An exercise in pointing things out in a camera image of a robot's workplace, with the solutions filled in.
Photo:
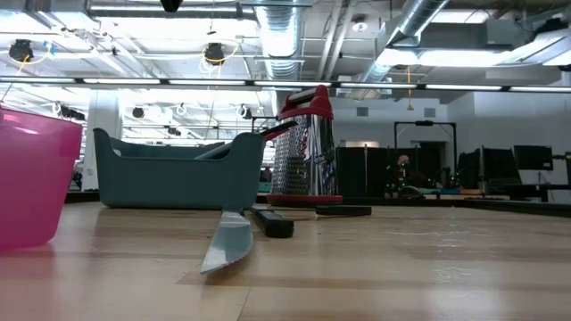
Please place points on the black ladle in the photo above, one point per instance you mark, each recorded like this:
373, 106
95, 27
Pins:
283, 127

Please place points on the silver ventilation duct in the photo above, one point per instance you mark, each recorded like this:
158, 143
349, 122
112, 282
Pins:
278, 40
415, 22

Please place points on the black partition panel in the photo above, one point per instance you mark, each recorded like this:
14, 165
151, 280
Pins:
361, 171

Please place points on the red translucent plastic tray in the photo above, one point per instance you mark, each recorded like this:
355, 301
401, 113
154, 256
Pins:
31, 178

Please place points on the teal plastic bin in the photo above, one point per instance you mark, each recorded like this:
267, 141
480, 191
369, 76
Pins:
169, 187

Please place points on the black background gantry frame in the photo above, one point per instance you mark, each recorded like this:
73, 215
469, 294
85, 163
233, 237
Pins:
424, 123

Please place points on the dark background monitor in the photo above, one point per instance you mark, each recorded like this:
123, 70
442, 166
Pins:
533, 157
468, 168
499, 166

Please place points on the black ceiling device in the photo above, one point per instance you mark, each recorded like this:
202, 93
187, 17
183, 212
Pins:
21, 50
214, 53

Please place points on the long ceiling light bar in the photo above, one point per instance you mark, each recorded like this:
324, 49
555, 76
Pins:
290, 83

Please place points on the person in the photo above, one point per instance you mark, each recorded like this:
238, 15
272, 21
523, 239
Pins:
403, 162

